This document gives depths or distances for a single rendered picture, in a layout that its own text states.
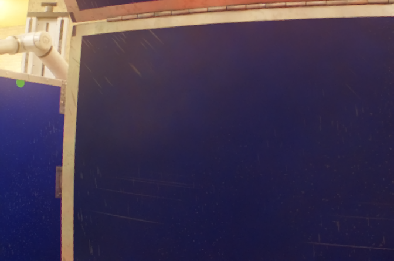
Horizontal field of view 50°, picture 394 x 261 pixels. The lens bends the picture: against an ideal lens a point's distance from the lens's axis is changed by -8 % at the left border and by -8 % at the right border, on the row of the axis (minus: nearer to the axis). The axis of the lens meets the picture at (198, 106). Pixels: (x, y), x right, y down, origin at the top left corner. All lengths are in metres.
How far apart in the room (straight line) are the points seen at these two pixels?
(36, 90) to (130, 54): 0.71
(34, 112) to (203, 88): 0.81
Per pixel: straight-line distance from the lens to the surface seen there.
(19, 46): 2.79
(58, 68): 2.87
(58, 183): 1.46
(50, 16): 3.57
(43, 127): 1.42
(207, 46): 0.68
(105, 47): 0.76
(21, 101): 1.37
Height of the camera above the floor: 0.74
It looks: 6 degrees up
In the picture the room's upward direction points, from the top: 2 degrees clockwise
